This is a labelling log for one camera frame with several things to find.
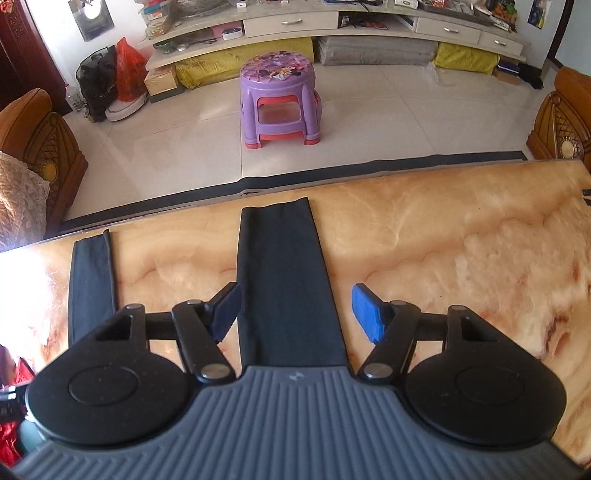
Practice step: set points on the orange plastic bag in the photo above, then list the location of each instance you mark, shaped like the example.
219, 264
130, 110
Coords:
130, 72

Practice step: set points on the yellow bag under cabinet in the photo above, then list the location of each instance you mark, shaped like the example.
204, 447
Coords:
225, 64

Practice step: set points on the grey folded mat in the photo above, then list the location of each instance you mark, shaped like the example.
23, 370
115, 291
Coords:
373, 50

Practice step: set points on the silver wall poster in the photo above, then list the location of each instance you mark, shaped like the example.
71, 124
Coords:
92, 17

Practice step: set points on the red garment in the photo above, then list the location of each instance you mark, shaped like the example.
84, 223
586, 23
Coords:
15, 375

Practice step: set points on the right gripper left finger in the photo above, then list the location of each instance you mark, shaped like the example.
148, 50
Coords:
221, 310

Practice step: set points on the black leggings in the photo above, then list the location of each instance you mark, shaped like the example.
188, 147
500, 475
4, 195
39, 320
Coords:
288, 316

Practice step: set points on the purple plastic stool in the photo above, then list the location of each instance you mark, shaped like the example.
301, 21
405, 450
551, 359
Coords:
278, 99

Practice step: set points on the black bag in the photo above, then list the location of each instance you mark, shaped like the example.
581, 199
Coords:
96, 77

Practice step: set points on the wooden armchair right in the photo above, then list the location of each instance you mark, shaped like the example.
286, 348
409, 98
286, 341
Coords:
562, 125

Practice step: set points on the brown leather sofa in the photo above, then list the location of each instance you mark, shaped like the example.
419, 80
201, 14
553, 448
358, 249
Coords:
36, 135

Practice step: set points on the beige lace cushion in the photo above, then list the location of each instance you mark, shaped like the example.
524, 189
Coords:
23, 203

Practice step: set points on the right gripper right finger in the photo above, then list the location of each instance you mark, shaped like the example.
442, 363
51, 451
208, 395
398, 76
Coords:
372, 313

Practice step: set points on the cardboard box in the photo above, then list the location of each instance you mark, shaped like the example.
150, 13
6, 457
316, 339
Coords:
162, 83

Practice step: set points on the white TV cabinet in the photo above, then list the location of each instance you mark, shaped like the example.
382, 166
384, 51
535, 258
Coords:
271, 21

